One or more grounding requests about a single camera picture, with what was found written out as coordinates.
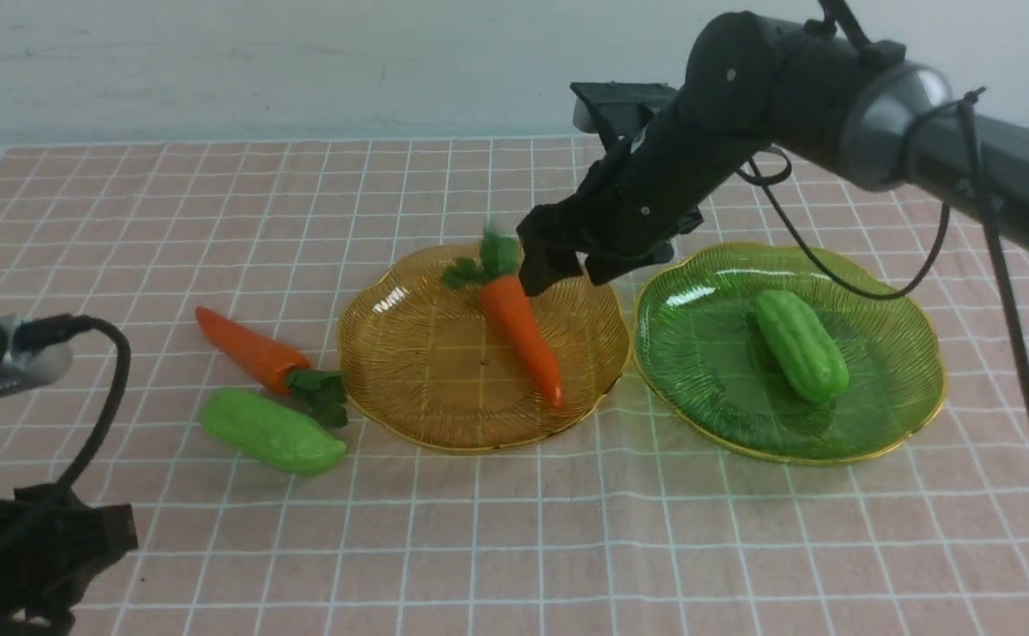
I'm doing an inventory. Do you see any pink checkered tablecloth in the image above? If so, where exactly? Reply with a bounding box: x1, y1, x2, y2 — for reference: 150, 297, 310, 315
0, 137, 1029, 635

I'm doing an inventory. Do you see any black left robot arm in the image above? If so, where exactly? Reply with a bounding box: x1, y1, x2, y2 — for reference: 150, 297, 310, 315
0, 483, 139, 635

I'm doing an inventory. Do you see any green ribbed plastic plate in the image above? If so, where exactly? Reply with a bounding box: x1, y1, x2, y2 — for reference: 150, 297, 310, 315
634, 242, 947, 466

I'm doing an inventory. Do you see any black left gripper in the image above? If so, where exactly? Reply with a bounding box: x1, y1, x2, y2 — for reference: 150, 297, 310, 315
0, 483, 139, 635

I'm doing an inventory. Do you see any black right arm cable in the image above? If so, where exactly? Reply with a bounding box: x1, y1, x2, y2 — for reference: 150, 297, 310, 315
735, 87, 1029, 636

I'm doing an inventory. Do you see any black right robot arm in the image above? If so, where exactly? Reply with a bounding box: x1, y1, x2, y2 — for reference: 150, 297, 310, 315
518, 1, 979, 295

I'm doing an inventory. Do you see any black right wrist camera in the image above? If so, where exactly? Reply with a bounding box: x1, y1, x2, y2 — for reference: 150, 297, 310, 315
570, 81, 678, 150

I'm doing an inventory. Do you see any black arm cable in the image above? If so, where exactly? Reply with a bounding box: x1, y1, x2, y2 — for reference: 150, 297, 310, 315
735, 87, 1029, 636
0, 315, 132, 579

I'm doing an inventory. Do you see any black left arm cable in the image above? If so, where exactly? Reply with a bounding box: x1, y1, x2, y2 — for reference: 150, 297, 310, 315
0, 315, 132, 579

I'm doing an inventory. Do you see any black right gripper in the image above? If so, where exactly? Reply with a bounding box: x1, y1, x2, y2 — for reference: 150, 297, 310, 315
518, 104, 769, 297

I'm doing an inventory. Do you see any orange toy carrot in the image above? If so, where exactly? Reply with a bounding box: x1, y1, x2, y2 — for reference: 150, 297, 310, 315
193, 307, 349, 429
442, 225, 564, 408

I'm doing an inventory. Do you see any green toy gourd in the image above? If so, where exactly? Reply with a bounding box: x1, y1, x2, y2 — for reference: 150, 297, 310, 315
198, 388, 348, 476
752, 289, 851, 404

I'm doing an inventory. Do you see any amber ribbed plastic plate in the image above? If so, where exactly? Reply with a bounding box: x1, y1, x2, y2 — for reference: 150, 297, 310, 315
338, 242, 631, 454

